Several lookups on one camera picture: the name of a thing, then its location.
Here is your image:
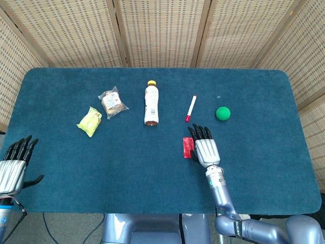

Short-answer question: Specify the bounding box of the right silver-black robot hand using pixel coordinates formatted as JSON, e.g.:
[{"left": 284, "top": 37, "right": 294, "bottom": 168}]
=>
[{"left": 187, "top": 123, "right": 221, "bottom": 167}]

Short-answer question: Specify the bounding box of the left silver-black robot hand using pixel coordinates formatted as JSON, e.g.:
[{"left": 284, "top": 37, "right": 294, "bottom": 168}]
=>
[{"left": 0, "top": 135, "right": 45, "bottom": 196}]

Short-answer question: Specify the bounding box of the red rectangular packet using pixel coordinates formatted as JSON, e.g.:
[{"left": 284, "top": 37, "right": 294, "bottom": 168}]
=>
[{"left": 182, "top": 137, "right": 195, "bottom": 159}]

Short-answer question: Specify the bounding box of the green foam ball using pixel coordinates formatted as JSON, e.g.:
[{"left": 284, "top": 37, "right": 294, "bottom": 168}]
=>
[{"left": 215, "top": 106, "right": 232, "bottom": 121}]

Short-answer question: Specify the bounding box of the white marker with red cap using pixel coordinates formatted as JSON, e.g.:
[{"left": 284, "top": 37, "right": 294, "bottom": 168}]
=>
[{"left": 185, "top": 95, "right": 198, "bottom": 123}]

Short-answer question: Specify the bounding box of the blue table cloth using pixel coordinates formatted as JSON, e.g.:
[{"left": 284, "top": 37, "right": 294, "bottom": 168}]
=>
[{"left": 0, "top": 67, "right": 322, "bottom": 215}]

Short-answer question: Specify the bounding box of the white-label bottle with yellow cap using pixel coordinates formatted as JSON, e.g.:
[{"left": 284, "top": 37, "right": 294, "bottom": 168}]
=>
[{"left": 144, "top": 80, "right": 160, "bottom": 127}]

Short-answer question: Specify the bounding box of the yellow-green snack packet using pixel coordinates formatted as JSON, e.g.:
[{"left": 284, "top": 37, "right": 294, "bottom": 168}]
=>
[{"left": 76, "top": 106, "right": 103, "bottom": 138}]

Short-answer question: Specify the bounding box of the grey robot torso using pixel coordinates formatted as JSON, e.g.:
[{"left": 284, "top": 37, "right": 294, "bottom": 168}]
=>
[{"left": 101, "top": 213, "right": 212, "bottom": 244}]

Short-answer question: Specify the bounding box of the clear bag of bread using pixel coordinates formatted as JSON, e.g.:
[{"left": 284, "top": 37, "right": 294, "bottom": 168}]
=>
[{"left": 97, "top": 85, "right": 129, "bottom": 120}]

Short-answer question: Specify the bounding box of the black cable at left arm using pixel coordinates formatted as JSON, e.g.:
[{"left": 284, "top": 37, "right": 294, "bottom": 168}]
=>
[{"left": 1, "top": 196, "right": 28, "bottom": 244}]

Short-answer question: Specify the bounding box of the black floor cable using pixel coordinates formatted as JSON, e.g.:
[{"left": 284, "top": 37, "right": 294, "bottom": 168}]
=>
[{"left": 42, "top": 212, "right": 105, "bottom": 244}]

